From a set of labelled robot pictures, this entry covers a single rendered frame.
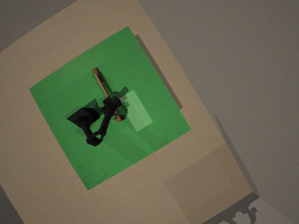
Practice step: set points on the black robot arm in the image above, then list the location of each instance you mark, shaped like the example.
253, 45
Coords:
109, 110

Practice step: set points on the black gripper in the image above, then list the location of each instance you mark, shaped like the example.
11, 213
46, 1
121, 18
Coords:
118, 104

